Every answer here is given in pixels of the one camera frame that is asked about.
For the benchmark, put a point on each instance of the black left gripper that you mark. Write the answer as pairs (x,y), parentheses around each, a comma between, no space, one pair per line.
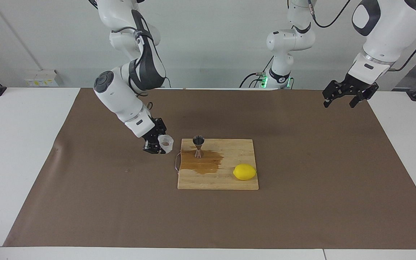
(361,86)

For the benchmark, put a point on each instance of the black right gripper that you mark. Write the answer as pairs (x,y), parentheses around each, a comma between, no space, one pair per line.
(154,133)

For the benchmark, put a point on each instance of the steel double jigger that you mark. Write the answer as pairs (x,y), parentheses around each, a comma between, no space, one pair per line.
(198,141)

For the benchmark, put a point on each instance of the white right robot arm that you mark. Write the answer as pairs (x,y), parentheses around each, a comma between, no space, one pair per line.
(117,101)

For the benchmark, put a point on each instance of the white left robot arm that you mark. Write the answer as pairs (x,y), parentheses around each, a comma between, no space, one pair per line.
(392,29)

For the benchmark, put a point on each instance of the wooden cutting board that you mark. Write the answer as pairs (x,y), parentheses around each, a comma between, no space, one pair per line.
(229,182)

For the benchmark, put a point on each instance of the yellow lemon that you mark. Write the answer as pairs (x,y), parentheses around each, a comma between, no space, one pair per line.
(245,172)

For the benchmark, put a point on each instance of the brown paper table mat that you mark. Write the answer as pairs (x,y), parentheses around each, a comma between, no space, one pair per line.
(302,209)

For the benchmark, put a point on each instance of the white wall socket box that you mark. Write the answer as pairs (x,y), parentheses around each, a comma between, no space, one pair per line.
(42,80)

